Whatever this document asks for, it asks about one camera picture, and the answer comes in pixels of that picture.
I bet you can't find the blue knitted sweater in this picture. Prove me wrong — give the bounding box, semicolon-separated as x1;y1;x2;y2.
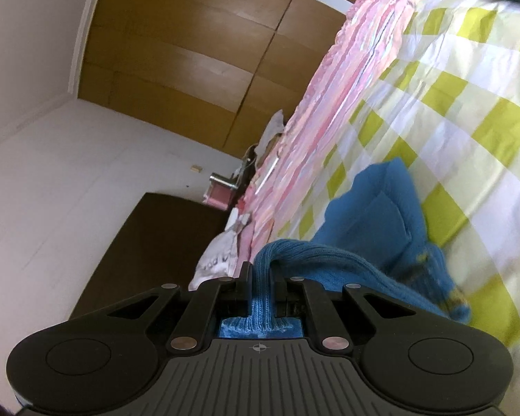
219;158;471;339

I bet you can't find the dark brown headboard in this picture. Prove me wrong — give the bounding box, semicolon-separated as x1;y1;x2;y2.
70;192;229;318

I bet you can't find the pink box on nightstand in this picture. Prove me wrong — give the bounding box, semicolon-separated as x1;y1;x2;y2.
203;181;235;211

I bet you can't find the white cloth on nightstand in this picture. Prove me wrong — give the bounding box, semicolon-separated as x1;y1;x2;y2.
254;110;285;158

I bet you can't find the brown wooden wardrobe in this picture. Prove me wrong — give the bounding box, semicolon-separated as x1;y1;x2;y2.
79;0;345;157

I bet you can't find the pink striped quilt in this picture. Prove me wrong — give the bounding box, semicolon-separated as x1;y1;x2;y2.
237;0;420;263

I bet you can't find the grey pillow with pink dots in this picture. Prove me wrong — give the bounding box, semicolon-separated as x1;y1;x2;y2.
188;208;253;291

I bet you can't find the yellow white checkered bedsheet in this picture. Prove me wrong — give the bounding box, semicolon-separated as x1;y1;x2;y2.
273;0;520;415

